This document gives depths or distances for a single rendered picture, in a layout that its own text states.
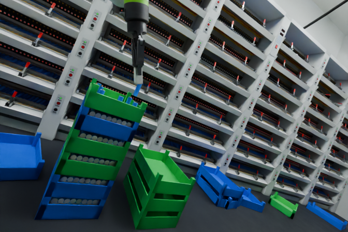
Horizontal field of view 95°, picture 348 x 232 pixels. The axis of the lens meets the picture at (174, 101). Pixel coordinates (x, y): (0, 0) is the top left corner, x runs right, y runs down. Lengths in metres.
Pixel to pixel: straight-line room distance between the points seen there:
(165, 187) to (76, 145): 0.38
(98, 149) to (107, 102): 0.17
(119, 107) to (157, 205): 0.44
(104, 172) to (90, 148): 0.11
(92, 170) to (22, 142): 0.58
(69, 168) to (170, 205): 0.43
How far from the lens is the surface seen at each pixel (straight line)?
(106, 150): 0.65
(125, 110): 0.60
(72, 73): 1.18
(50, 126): 1.26
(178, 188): 0.79
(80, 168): 0.67
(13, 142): 1.18
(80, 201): 0.76
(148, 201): 0.76
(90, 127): 0.61
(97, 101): 0.59
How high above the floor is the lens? 0.53
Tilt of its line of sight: level
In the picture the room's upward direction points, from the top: 23 degrees clockwise
